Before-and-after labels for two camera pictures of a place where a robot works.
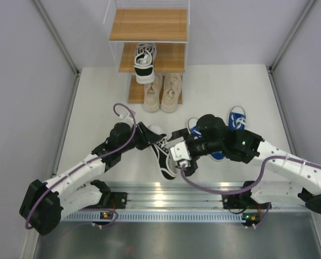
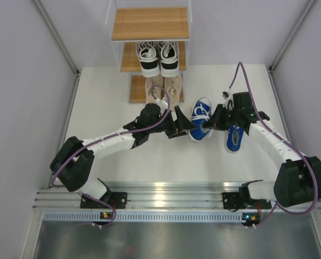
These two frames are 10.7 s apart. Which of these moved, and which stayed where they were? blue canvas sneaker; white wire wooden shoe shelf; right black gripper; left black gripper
Moved: right black gripper; blue canvas sneaker; left black gripper
Stayed: white wire wooden shoe shelf
